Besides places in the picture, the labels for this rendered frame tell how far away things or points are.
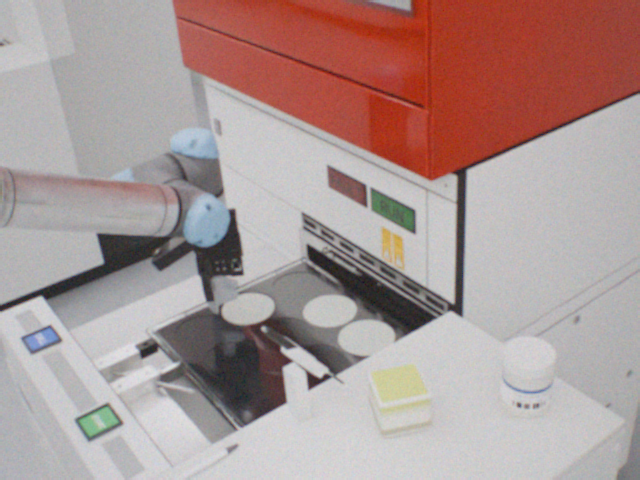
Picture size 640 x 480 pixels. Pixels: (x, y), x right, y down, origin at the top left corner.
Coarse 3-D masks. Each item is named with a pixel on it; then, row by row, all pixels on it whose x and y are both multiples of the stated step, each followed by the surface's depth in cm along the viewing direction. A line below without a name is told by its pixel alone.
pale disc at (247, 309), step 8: (240, 296) 147; (248, 296) 147; (256, 296) 147; (264, 296) 147; (224, 304) 145; (232, 304) 145; (240, 304) 145; (248, 304) 145; (256, 304) 145; (264, 304) 144; (272, 304) 144; (224, 312) 143; (232, 312) 143; (240, 312) 143; (248, 312) 143; (256, 312) 142; (264, 312) 142; (272, 312) 142; (232, 320) 141; (240, 320) 140; (248, 320) 140; (256, 320) 140
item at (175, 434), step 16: (144, 400) 127; (160, 400) 126; (144, 416) 123; (160, 416) 123; (176, 416) 123; (160, 432) 120; (176, 432) 120; (192, 432) 120; (160, 448) 117; (176, 448) 117; (192, 448) 117; (176, 464) 114
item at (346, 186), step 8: (328, 168) 143; (336, 176) 142; (344, 176) 140; (336, 184) 143; (344, 184) 141; (352, 184) 138; (360, 184) 136; (344, 192) 142; (352, 192) 139; (360, 192) 137; (360, 200) 138
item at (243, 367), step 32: (256, 288) 149; (288, 288) 149; (320, 288) 148; (192, 320) 142; (224, 320) 141; (288, 320) 140; (352, 320) 138; (384, 320) 138; (192, 352) 134; (224, 352) 133; (256, 352) 132; (320, 352) 131; (224, 384) 126; (256, 384) 125; (320, 384) 124; (256, 416) 119
